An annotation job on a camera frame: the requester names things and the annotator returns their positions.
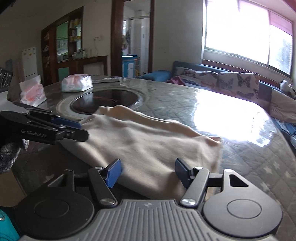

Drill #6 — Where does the cream beige garment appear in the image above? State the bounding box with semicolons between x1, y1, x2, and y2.
61;105;222;200

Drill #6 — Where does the grey gloved left hand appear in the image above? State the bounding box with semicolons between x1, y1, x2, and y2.
0;139;29;174

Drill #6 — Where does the pink white tissue pack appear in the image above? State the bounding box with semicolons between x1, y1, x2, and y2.
61;74;93;92

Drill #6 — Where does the black round induction cooktop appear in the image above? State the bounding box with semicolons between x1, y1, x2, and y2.
70;89;139;114

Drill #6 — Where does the white refrigerator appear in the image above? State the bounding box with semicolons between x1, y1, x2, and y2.
22;47;38;80

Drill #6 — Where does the grey remote control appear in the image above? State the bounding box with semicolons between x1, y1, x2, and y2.
92;77;122;84

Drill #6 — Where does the dark wooden shelf cabinet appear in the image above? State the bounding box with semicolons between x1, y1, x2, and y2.
41;7;107;86

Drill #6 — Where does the magenta cloth on sofa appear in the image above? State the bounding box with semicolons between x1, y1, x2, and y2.
167;76;186;86

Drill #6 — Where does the left butterfly print cushion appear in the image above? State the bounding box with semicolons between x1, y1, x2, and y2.
175;67;219;88

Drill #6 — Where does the butterfly print cushion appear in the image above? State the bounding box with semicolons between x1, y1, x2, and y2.
219;72;259;104
175;67;219;88

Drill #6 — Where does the right butterfly print cushion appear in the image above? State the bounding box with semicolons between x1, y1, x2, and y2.
219;72;259;104

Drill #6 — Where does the teal object at corner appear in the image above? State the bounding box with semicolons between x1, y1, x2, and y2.
0;210;20;241

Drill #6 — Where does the blue white small cabinet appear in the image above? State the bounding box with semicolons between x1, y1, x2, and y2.
121;55;138;78

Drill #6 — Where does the plain beige cushion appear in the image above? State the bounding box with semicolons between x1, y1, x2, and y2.
269;89;296;125

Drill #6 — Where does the blue corner sofa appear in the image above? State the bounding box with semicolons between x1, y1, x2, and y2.
139;61;295;146

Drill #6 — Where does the black white plush toy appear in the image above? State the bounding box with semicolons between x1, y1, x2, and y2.
280;80;295;94

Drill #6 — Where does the dark wooden door frame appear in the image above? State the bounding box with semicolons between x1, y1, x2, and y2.
110;0;155;76

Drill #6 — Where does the window with frame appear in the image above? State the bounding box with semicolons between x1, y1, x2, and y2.
205;1;294;75

